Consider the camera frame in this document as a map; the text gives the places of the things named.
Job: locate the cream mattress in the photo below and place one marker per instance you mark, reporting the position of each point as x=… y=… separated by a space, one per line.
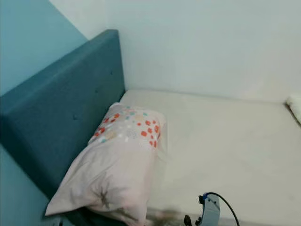
x=225 y=146

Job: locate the pink pillow with coloured dots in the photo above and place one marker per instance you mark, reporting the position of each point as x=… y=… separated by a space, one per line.
x=113 y=165

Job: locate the teal upholstered headboard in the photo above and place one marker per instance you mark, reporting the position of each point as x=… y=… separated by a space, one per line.
x=56 y=108

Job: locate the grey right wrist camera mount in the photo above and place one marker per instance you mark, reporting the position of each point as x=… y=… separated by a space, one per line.
x=210 y=212

